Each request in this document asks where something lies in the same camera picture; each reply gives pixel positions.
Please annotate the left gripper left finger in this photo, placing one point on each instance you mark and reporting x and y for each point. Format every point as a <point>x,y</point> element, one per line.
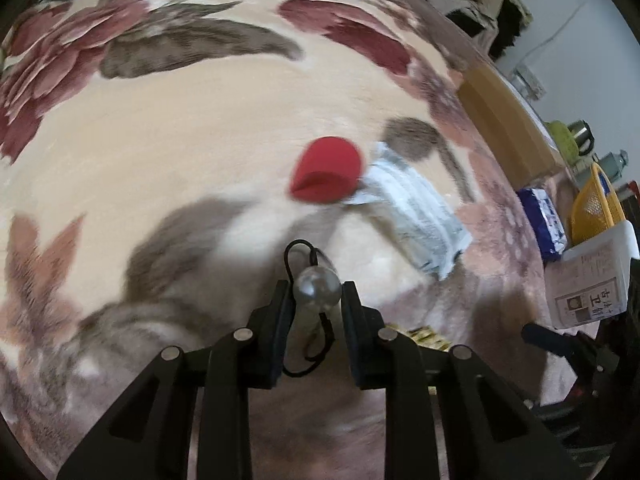
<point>186,414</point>

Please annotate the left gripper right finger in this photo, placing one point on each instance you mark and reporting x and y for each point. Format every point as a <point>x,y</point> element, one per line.
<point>451,397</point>

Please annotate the yellow measuring tape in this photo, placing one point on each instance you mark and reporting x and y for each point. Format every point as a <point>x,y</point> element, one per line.
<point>425,337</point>

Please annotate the clear white sachet packet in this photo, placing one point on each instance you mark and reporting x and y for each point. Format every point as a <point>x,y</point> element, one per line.
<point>411,212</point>

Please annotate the red makeup sponge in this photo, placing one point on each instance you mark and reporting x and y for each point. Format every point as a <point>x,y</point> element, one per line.
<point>327,171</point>

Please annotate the white lidded canister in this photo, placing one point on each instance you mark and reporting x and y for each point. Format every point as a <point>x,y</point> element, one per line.
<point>590,282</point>

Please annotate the dark blue tissue pack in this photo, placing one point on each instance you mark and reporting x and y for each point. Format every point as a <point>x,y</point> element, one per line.
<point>545,222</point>

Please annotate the orange plastic basket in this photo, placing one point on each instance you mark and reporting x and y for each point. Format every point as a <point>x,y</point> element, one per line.
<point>596,208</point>

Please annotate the grey green thermos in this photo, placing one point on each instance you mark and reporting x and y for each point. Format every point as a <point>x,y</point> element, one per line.
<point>613,164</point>

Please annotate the green mesh food cover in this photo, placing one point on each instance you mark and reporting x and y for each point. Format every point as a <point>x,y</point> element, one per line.
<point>564,141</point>

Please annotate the cardboard box with label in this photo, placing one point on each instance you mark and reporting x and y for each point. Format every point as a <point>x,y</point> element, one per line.
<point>515,134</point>

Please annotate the steel electric kettle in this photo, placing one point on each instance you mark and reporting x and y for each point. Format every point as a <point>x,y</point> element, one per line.
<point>583,137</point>

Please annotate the floral plush blanket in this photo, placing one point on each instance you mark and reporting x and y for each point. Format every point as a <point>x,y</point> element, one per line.
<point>147,147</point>

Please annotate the pile of clothes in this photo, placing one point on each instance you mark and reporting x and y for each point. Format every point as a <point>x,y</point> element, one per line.
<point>493,25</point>

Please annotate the wall power strip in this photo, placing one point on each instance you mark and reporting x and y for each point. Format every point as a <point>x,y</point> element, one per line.
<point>525,81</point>

